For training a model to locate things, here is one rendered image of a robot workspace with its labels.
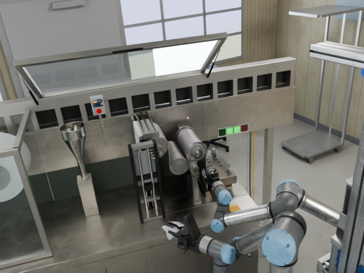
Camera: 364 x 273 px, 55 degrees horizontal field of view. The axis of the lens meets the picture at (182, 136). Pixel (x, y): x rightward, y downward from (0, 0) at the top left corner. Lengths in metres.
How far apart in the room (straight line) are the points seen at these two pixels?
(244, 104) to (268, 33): 3.16
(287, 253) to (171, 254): 1.12
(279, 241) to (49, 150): 1.66
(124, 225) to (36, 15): 2.60
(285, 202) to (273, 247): 0.59
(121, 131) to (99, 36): 2.06
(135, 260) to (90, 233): 0.32
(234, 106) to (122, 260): 1.30
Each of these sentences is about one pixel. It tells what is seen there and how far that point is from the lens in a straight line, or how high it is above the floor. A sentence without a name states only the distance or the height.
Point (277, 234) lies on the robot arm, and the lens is 1.33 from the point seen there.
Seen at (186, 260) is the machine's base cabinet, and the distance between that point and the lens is 2.39.
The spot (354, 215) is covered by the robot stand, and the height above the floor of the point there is 1.47.
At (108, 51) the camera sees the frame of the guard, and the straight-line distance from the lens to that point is 1.87.
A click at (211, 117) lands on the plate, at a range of 2.56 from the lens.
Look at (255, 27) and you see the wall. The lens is 5.51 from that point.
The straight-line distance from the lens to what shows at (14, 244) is 2.21.
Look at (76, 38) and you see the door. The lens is 4.25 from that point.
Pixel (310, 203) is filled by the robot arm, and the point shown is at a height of 1.14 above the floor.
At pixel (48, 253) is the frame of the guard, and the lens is 2.23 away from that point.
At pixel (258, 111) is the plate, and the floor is 1.30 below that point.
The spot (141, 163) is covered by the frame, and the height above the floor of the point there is 1.31.
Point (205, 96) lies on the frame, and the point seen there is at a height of 1.46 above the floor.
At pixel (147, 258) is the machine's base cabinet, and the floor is 0.73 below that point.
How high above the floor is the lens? 2.35
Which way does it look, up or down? 27 degrees down
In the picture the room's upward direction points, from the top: 5 degrees counter-clockwise
